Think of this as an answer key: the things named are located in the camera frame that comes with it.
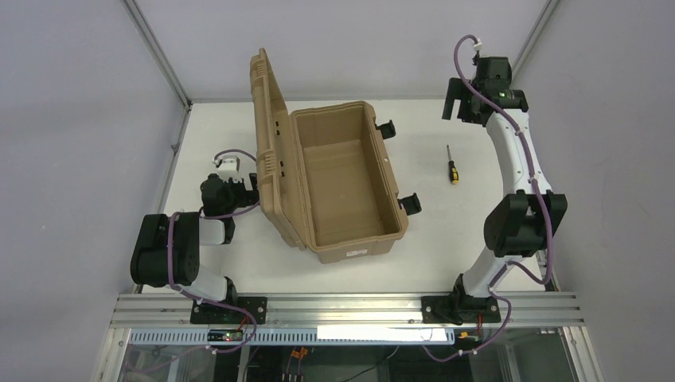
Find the black toolbox latch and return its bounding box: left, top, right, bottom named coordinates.
left=376, top=119, right=396, bottom=140
left=397, top=193, right=422, bottom=216

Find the black rear toolbox latch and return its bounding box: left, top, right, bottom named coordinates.
left=376, top=119, right=396, bottom=140

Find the aluminium front rail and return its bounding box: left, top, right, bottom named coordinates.
left=110, top=291, right=585, bottom=329

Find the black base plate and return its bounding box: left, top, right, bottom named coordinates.
left=189, top=296, right=268, bottom=325
left=420, top=295, right=501, bottom=325

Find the slotted cable duct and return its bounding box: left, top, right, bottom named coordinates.
left=129, top=325, right=455, bottom=346

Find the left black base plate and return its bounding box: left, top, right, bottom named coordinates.
left=189, top=296, right=268, bottom=325

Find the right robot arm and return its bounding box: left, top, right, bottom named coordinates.
left=436, top=55, right=568, bottom=321

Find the tan toolbox lid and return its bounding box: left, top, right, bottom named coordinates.
left=250, top=48, right=306, bottom=250

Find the black yellow screwdriver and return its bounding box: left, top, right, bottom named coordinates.
left=446, top=145, right=459, bottom=185

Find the black front toolbox latch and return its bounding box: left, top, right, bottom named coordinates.
left=397, top=193, right=422, bottom=216

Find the white label on bin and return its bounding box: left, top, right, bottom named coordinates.
left=345, top=249, right=369, bottom=258

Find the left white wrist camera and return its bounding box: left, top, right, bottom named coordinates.
left=215, top=155, right=241, bottom=182

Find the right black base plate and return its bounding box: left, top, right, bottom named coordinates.
left=420, top=295, right=501, bottom=325

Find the tan plastic toolbox bin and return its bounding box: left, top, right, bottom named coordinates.
left=290, top=101, right=408, bottom=264

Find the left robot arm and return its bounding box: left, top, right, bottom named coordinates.
left=130, top=173, right=259, bottom=306

